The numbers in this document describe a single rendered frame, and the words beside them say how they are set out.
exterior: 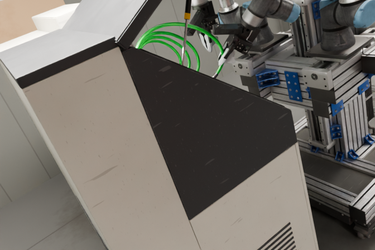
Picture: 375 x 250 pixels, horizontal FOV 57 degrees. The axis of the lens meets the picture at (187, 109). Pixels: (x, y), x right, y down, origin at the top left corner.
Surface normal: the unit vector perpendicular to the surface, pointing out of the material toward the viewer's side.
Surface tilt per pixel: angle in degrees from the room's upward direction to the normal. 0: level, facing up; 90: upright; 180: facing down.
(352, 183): 0
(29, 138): 90
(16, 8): 90
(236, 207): 90
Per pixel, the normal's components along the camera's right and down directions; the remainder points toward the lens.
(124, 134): 0.52, 0.22
